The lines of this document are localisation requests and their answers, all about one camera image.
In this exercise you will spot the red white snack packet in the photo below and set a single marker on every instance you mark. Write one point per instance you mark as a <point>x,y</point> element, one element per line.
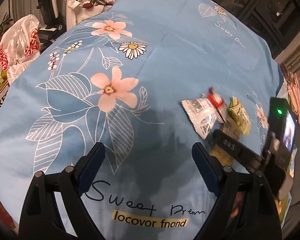
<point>219,104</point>

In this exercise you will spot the clear cracker packet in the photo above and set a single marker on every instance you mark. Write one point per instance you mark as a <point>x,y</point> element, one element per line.
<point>223,139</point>

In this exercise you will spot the dark cabinet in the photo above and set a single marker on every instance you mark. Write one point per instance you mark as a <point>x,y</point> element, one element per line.
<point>276,21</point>

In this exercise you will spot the finger of the black right gripper das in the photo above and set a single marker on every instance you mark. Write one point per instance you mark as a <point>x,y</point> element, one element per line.
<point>246,157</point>

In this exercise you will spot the light blue floral cloth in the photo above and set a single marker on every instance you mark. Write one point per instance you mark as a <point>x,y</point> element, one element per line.
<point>119,78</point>

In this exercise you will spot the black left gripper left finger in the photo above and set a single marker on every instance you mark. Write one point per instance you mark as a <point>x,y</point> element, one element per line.
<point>40,217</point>

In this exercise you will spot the light green snack packet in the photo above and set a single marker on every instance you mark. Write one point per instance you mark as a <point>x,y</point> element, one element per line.
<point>239,115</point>

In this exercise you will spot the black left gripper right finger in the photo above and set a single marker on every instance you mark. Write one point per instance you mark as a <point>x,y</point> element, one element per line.
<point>245,207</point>

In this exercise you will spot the folded pink purple fabrics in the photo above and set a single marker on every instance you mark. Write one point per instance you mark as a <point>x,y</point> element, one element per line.
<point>293,89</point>

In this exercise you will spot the white silver snack packet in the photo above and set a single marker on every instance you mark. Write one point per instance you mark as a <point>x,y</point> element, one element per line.
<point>202,114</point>

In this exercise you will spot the white red plastic bag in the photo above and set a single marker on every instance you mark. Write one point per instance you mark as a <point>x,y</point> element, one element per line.
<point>19,47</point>

